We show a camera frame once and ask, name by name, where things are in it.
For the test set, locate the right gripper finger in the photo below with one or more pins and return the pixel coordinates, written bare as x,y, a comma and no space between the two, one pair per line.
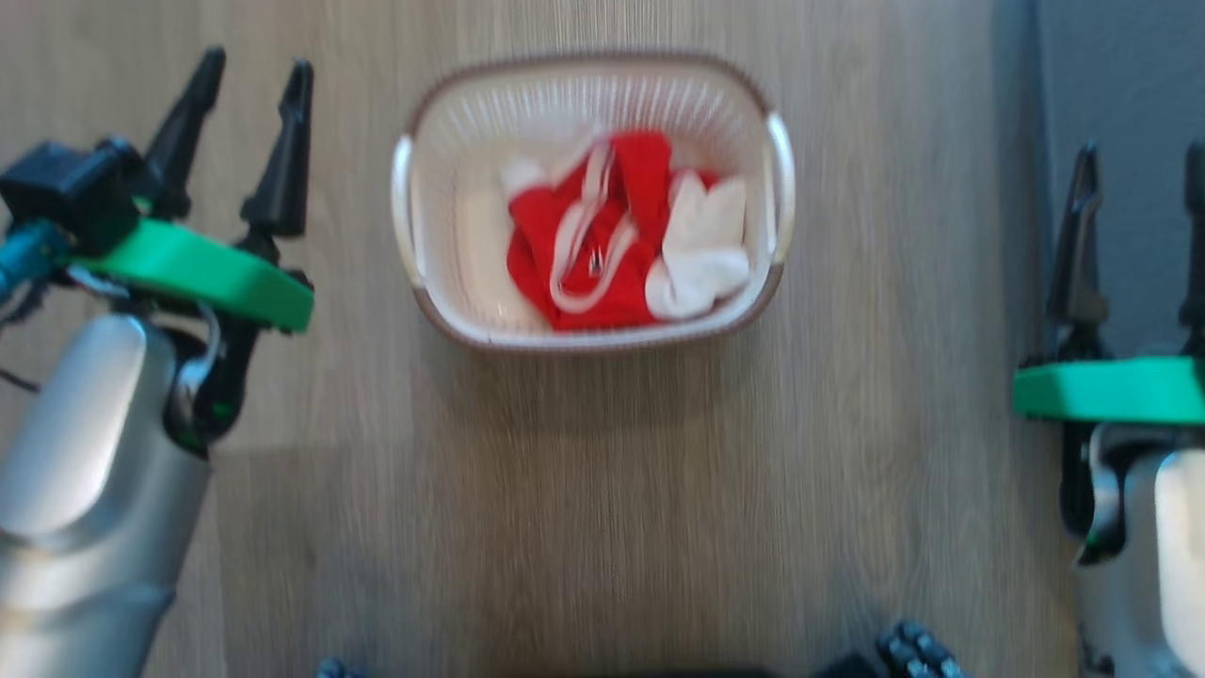
1197,282
1078,273

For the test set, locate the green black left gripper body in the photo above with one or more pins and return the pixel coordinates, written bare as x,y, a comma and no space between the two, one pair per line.
207,273

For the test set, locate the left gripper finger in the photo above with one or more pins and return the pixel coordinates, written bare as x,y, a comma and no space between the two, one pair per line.
184,132
282,169

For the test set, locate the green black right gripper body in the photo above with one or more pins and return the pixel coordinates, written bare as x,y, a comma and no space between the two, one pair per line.
1111,391

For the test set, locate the red garment with white trim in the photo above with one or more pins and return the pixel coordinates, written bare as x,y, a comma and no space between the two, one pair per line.
621,273

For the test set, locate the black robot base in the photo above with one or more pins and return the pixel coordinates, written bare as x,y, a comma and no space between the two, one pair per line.
659,672

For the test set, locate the cream perforated laundry basket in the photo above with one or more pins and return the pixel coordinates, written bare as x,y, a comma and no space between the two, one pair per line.
461,235

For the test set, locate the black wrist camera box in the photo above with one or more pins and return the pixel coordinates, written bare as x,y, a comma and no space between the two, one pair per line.
71,193

